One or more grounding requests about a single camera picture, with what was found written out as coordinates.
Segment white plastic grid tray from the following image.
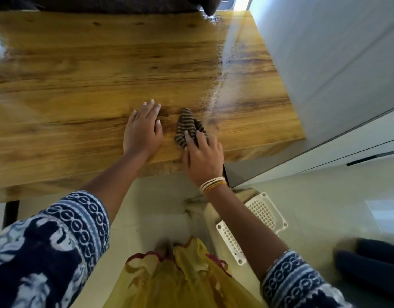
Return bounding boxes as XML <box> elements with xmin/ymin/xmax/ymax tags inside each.
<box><xmin>215</xmin><ymin>191</ymin><xmax>289</xmax><ymax>266</ymax></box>

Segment person's right hand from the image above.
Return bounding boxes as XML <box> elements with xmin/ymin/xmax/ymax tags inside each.
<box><xmin>181</xmin><ymin>130</ymin><xmax>225</xmax><ymax>187</ymax></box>

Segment yellow dress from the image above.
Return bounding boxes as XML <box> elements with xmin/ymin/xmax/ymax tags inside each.
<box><xmin>102</xmin><ymin>236</ymin><xmax>265</xmax><ymax>308</ymax></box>

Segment navy patterned left sleeve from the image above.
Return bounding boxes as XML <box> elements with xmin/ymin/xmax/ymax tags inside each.
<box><xmin>0</xmin><ymin>190</ymin><xmax>111</xmax><ymax>308</ymax></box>

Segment striped brown cloth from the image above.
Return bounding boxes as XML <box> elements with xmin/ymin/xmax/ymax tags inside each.
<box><xmin>174</xmin><ymin>107</ymin><xmax>209</xmax><ymax>150</ymax></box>

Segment navy patterned sleeve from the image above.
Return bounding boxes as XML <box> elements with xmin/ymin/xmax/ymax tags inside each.
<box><xmin>260</xmin><ymin>250</ymin><xmax>355</xmax><ymax>308</ymax></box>
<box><xmin>0</xmin><ymin>190</ymin><xmax>111</xmax><ymax>308</ymax></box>

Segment person's left foot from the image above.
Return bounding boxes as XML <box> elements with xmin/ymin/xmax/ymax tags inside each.
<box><xmin>157</xmin><ymin>240</ymin><xmax>173</xmax><ymax>259</ymax></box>

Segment brown leaf-patterned curtain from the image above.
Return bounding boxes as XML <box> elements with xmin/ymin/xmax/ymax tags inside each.
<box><xmin>0</xmin><ymin>0</ymin><xmax>223</xmax><ymax>16</ymax></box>

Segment gold bangles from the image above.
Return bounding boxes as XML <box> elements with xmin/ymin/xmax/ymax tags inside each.
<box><xmin>198</xmin><ymin>176</ymin><xmax>228</xmax><ymax>195</ymax></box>

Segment person's left forearm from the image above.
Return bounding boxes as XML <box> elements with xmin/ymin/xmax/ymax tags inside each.
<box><xmin>81</xmin><ymin>150</ymin><xmax>150</xmax><ymax>222</ymax></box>

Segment navy patterned right sleeve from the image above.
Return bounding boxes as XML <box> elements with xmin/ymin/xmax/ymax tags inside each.
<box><xmin>260</xmin><ymin>250</ymin><xmax>355</xmax><ymax>308</ymax></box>

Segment person's left hand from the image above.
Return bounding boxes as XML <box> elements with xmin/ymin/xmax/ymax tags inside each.
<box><xmin>123</xmin><ymin>99</ymin><xmax>164</xmax><ymax>157</ymax></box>

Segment person's right forearm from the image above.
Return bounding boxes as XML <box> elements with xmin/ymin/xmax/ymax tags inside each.
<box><xmin>205</xmin><ymin>184</ymin><xmax>289</xmax><ymax>281</ymax></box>

